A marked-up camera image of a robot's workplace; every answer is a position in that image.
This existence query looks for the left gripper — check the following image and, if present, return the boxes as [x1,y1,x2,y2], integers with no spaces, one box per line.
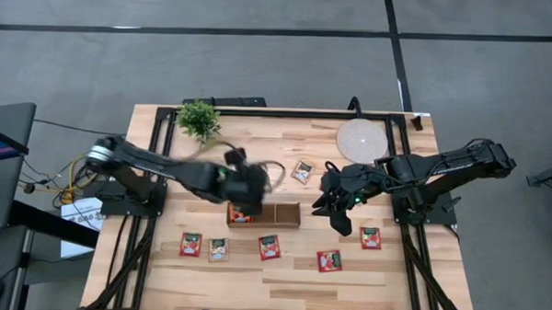
[212,145,275,215]

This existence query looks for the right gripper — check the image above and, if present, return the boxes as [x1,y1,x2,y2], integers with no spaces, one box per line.
[310,161,386,239]

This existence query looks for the orange peach tea packet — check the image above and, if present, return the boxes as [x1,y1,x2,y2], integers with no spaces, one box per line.
[227,202,253,225]

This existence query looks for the beige chai tea packet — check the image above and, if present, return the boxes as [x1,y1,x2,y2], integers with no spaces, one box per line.
[290,159,316,186]
[207,236,232,264]

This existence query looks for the wooden three-compartment organizer box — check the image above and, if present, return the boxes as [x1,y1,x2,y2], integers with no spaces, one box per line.
[225,200,303,233]

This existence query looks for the round woven beige mat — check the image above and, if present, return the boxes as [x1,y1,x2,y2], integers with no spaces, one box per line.
[335,117,391,166]

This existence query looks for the green artificial plant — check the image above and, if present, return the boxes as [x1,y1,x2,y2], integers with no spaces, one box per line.
[173,99,224,148]

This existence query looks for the black power strip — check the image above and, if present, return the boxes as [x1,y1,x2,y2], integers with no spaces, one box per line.
[181,94,269,109]

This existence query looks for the white printed cardboard box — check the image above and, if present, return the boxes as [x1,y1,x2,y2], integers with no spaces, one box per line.
[59,194,106,261]

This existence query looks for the black desk beam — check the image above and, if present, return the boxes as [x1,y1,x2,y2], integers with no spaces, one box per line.
[6,199,101,250]

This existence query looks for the gray stand base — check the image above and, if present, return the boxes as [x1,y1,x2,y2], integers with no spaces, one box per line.
[525,158,552,195]

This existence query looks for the dark gray side desk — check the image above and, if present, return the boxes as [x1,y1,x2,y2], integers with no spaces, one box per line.
[0,100,38,310]

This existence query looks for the black aluminium table frame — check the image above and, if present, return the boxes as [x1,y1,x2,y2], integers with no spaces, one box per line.
[82,100,486,310]

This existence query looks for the black curved bracket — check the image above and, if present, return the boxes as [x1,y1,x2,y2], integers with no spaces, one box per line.
[347,95,363,117]

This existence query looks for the yellow cable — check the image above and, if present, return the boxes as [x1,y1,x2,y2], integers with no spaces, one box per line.
[55,151,98,206]

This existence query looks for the thin black floor cable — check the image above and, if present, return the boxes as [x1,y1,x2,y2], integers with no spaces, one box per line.
[32,117,129,138]

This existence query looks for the black cable bundle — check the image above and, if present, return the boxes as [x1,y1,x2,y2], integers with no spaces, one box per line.
[18,153,102,210]

